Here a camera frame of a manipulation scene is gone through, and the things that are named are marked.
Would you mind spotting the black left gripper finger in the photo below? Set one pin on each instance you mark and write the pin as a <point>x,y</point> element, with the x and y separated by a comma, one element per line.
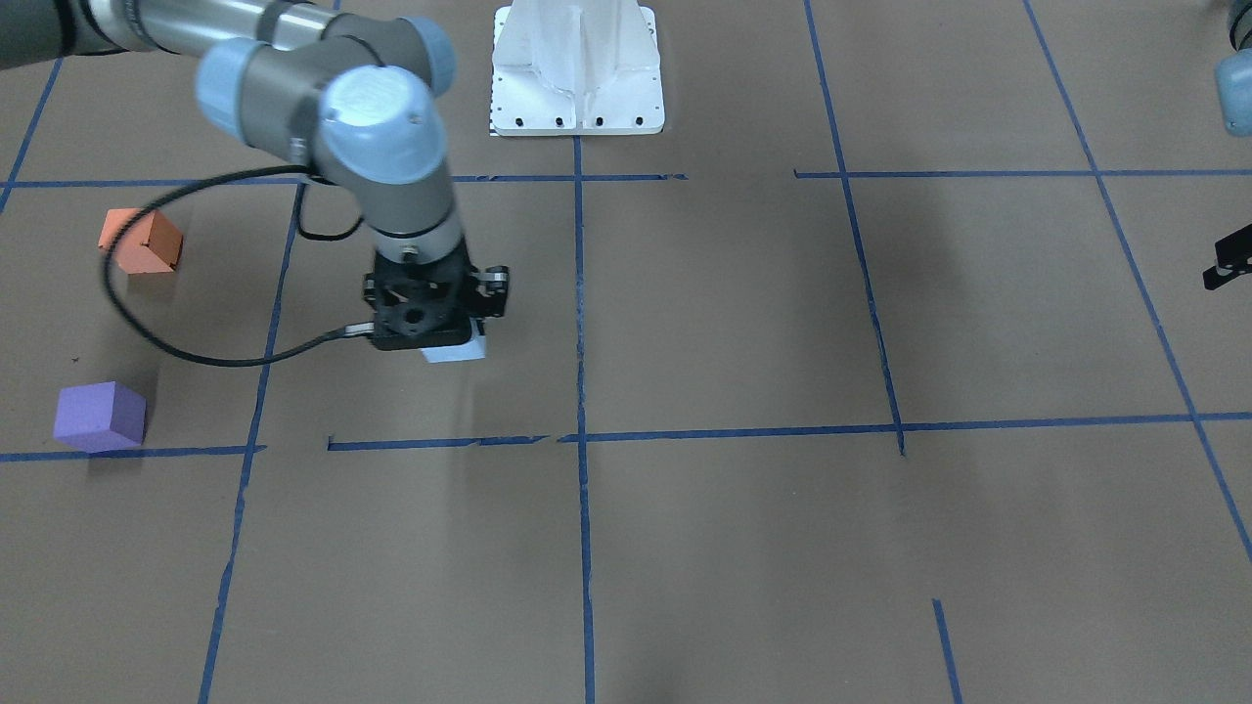
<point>1232,259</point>

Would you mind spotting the purple foam block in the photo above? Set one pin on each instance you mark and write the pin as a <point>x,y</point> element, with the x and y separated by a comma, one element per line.
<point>100,417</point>

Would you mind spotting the orange foam block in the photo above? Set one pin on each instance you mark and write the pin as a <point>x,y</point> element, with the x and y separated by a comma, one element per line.
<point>153,246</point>

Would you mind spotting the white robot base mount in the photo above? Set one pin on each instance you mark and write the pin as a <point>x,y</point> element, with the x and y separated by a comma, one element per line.
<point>566,68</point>

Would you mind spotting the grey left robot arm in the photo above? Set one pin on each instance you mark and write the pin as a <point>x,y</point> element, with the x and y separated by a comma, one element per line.
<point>1233,81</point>

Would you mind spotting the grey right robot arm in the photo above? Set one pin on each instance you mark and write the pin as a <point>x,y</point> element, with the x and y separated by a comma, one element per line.
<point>340,99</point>

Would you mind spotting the light blue foam block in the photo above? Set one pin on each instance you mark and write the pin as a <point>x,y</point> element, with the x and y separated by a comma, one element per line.
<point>473,349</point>

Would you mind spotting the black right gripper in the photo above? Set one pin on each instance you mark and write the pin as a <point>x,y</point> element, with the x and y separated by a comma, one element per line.
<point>492,295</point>

